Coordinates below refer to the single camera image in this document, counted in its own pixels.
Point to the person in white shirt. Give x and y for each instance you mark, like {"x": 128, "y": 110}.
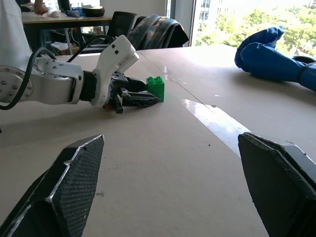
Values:
{"x": 12, "y": 32}

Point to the black round container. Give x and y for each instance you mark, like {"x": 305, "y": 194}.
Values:
{"x": 93, "y": 11}

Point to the white object on desk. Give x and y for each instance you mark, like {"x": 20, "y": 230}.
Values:
{"x": 53, "y": 14}

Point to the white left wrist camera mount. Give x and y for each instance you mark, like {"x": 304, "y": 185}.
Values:
{"x": 116, "y": 55}

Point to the black office chair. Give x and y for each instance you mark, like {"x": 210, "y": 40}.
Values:
{"x": 122, "y": 23}

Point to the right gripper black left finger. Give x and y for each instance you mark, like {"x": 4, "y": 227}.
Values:
{"x": 71, "y": 187}

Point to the dark jacket on chair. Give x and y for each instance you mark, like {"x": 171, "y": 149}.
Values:
{"x": 155, "y": 32}

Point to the blue padded glove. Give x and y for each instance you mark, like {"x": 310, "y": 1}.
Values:
{"x": 269, "y": 59}

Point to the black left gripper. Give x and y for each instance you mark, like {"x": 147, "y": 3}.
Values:
{"x": 114, "y": 92}

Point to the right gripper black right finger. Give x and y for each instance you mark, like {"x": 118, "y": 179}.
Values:
{"x": 279, "y": 187}

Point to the wooden background desk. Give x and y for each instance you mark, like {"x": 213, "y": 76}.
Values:
{"x": 64, "y": 21}

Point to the green toy brick cube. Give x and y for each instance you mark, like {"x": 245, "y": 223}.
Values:
{"x": 156, "y": 86}

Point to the blue object on desk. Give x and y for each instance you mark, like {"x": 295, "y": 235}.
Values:
{"x": 72, "y": 13}

